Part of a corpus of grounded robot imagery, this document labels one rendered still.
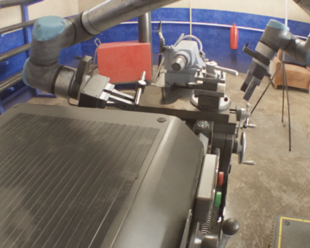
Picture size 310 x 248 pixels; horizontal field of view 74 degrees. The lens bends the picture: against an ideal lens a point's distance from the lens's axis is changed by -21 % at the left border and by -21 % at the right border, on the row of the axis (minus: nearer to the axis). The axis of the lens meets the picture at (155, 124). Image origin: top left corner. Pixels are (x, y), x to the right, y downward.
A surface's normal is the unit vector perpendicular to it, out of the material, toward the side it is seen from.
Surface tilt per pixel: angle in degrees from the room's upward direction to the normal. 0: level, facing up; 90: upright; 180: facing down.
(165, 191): 45
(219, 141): 90
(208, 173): 0
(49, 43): 111
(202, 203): 90
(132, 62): 90
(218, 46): 90
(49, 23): 24
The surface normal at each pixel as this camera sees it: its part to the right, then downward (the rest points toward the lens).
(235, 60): -0.26, 0.48
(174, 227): 0.66, -0.55
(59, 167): -0.03, -0.87
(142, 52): 0.09, 0.48
